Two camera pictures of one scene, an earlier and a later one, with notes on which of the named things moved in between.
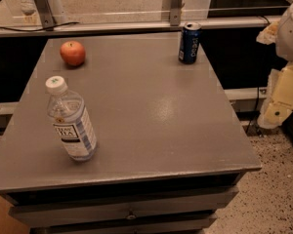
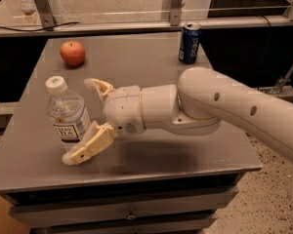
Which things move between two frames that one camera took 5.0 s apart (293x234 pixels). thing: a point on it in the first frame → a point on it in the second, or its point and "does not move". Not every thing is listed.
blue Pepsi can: (189, 43) does not move
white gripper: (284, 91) → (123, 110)
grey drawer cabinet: (171, 145) does not move
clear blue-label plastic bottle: (71, 120) does not move
